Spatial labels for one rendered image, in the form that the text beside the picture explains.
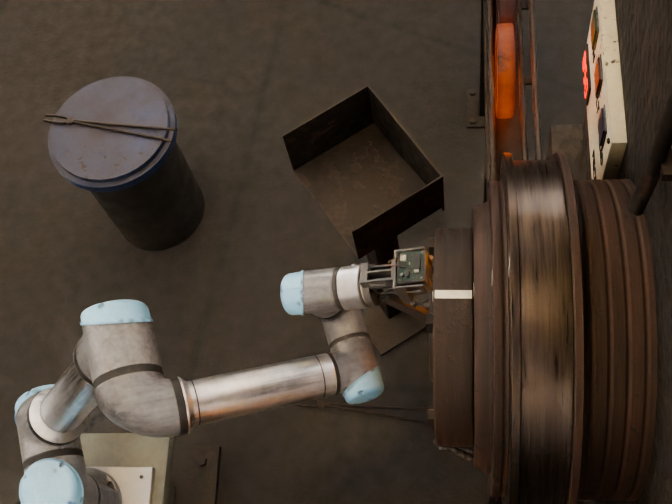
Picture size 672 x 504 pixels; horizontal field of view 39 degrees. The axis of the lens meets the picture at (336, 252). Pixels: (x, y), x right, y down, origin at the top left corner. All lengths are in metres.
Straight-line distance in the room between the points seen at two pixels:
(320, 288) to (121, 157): 0.86
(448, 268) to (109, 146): 1.35
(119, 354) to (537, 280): 0.79
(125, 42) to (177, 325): 0.99
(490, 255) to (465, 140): 1.61
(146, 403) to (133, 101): 1.02
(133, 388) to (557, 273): 0.78
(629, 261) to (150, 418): 0.83
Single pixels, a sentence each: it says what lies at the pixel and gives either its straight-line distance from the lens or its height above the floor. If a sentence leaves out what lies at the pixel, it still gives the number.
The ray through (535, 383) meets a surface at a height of 1.30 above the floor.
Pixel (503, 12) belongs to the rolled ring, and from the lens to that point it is 1.97.
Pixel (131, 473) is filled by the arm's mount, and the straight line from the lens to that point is 2.11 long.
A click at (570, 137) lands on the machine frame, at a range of 1.66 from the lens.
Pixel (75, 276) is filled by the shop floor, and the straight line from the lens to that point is 2.70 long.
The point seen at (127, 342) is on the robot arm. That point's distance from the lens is 1.58.
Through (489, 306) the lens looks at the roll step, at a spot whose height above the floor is 1.29.
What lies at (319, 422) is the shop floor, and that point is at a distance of 2.37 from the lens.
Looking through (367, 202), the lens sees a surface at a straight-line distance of 1.90.
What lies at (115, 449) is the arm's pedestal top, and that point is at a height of 0.30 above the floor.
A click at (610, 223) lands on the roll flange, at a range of 1.09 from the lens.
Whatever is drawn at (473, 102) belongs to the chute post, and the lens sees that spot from 2.74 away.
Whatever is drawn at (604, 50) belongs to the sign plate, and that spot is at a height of 1.24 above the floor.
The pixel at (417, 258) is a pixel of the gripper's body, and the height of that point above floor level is 0.89.
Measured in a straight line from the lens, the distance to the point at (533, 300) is 1.01.
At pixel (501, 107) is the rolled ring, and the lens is 1.88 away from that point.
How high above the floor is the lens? 2.27
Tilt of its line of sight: 63 degrees down
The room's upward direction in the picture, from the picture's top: 16 degrees counter-clockwise
